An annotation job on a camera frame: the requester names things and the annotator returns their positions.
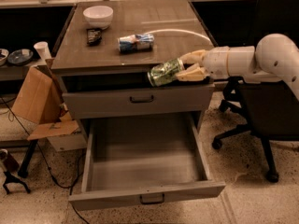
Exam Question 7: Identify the brown cardboard box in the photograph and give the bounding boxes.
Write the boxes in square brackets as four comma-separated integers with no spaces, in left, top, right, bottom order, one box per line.
[12,64,78,140]

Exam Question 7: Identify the small black tripod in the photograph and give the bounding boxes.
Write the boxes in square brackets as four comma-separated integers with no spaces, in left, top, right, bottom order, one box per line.
[0,149,31,194]

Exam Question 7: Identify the blue white can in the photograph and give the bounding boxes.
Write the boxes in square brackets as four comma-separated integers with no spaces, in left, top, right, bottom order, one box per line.
[117,34,154,53]

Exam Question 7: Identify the small black chip bag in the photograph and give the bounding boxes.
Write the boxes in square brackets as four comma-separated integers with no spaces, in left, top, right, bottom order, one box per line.
[87,28,102,46]

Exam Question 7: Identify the black office chair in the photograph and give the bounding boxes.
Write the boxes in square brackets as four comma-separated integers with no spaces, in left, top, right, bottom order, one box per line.
[212,0,299,182]

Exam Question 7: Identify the grey drawer cabinet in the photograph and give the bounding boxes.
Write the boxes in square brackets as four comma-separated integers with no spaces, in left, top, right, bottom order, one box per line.
[51,0,214,134]

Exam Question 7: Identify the white bowl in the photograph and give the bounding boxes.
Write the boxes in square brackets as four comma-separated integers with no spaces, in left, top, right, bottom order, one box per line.
[83,6,114,29]

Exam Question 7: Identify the grey bowl at edge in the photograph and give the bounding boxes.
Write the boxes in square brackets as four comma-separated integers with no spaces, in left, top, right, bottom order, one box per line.
[0,49,9,66]

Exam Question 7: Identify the crushed green can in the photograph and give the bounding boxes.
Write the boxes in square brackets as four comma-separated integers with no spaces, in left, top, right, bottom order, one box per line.
[148,58,184,87]

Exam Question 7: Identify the black table leg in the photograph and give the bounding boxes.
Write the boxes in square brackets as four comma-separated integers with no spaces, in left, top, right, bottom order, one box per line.
[18,140,37,178]

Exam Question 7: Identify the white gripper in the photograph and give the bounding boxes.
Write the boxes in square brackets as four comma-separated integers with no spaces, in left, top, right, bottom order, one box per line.
[176,46,229,82]

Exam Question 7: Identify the black floor cable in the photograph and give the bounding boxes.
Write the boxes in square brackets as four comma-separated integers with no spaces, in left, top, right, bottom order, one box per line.
[0,95,91,224]

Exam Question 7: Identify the grey top drawer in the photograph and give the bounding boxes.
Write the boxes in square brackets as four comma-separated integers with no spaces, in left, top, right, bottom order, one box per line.
[63,84,214,119]

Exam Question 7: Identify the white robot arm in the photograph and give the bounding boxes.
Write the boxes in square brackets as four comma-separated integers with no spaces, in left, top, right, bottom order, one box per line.
[175,34,299,100]

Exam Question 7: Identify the dark blue plate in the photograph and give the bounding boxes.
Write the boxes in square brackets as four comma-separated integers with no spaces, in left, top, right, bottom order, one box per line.
[7,49,34,66]

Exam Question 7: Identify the open grey middle drawer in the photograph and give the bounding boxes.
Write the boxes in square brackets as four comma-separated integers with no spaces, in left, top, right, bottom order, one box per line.
[69,113,225,211]

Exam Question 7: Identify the white paper cup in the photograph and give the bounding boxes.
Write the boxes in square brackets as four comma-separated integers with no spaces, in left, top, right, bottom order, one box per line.
[34,41,51,60]

